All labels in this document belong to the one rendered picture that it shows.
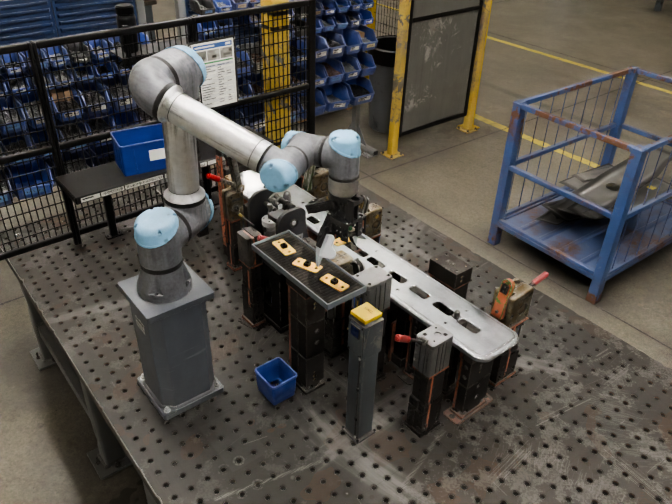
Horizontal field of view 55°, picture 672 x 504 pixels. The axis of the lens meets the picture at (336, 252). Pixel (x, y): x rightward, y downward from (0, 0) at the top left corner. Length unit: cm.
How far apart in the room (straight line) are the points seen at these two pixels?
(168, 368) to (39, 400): 140
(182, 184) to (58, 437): 160
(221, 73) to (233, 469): 173
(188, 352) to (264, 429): 33
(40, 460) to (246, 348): 114
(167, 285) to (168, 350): 20
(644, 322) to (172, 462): 273
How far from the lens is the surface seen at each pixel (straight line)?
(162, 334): 187
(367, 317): 166
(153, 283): 183
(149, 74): 159
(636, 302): 403
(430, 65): 527
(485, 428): 207
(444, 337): 179
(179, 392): 204
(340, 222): 160
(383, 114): 558
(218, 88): 296
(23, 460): 306
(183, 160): 177
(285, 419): 203
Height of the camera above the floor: 221
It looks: 34 degrees down
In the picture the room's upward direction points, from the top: 2 degrees clockwise
